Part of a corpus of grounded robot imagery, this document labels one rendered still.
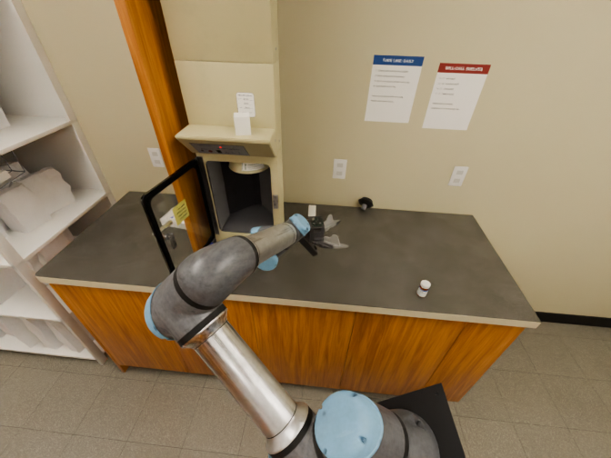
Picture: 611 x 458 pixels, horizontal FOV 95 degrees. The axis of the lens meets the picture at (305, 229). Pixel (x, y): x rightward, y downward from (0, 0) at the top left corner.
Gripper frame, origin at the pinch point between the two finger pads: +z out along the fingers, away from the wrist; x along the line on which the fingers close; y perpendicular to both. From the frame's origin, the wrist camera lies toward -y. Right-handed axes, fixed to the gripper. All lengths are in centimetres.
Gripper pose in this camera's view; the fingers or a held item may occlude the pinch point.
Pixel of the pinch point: (345, 233)
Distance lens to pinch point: 109.2
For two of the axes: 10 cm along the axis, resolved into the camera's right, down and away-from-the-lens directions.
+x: -1.0, -6.4, 7.6
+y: -0.1, -7.6, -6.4
